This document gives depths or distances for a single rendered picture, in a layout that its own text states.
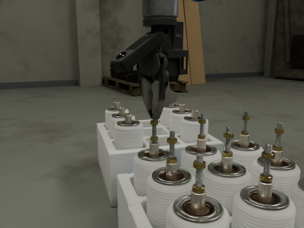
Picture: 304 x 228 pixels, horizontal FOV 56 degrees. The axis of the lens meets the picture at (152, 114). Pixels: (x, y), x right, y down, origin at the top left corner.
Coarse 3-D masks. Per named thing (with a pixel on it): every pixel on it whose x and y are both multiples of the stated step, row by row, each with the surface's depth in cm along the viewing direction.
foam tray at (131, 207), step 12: (120, 180) 69; (132, 180) 71; (120, 192) 67; (132, 192) 63; (120, 204) 69; (132, 204) 58; (144, 204) 60; (120, 216) 70; (132, 216) 55; (144, 216) 54
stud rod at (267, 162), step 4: (268, 144) 45; (268, 148) 44; (268, 152) 45; (264, 160) 45; (268, 160) 45; (264, 164) 46; (268, 164) 45; (264, 168) 45; (268, 168) 45; (264, 172) 45; (268, 172) 45
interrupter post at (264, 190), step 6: (258, 180) 46; (258, 186) 46; (264, 186) 45; (270, 186) 45; (258, 192) 46; (264, 192) 45; (270, 192) 45; (258, 198) 46; (264, 198) 46; (270, 198) 46
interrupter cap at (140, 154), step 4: (148, 148) 69; (160, 148) 69; (140, 152) 66; (144, 152) 66; (148, 152) 67; (160, 152) 67; (164, 152) 66; (168, 152) 66; (140, 156) 64; (144, 156) 64; (148, 156) 65; (160, 156) 65; (164, 156) 64; (168, 156) 64; (148, 160) 62; (152, 160) 62; (156, 160) 62; (160, 160) 62
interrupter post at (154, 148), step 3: (150, 144) 64; (153, 144) 64; (156, 144) 64; (150, 147) 65; (153, 147) 64; (156, 147) 64; (150, 150) 65; (153, 150) 64; (156, 150) 64; (150, 153) 65; (153, 153) 64; (156, 153) 64; (153, 156) 65; (156, 156) 65
